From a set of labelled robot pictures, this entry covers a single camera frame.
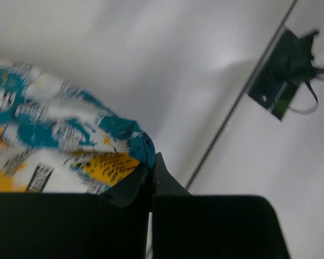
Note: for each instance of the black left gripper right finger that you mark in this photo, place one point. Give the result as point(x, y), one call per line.
point(211, 226)

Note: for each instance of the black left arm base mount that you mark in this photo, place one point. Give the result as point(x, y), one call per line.
point(289, 66)

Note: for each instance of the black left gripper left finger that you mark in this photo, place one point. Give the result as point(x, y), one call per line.
point(64, 225)

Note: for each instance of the white teal yellow printed shorts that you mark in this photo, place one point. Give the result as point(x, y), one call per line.
point(57, 137)

